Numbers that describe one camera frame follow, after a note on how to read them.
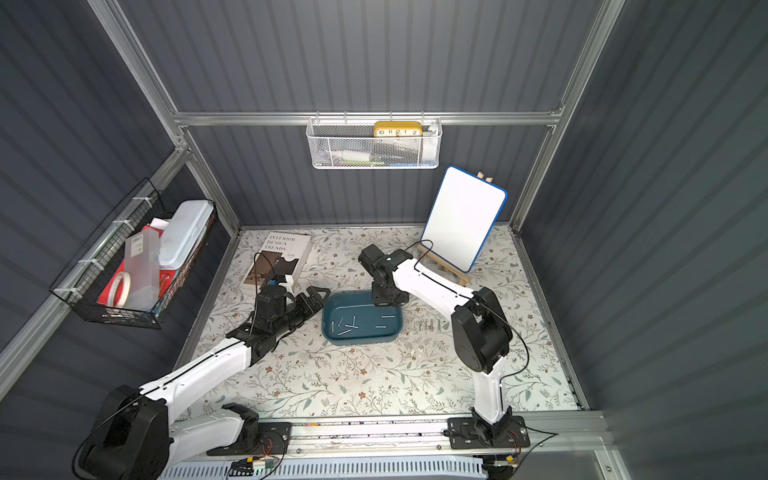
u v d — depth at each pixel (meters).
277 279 0.79
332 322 0.94
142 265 0.69
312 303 0.75
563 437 0.74
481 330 0.49
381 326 0.94
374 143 0.89
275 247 1.09
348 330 0.91
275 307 0.65
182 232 0.75
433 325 0.94
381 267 0.65
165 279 0.70
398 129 0.87
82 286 0.61
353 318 0.94
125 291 0.62
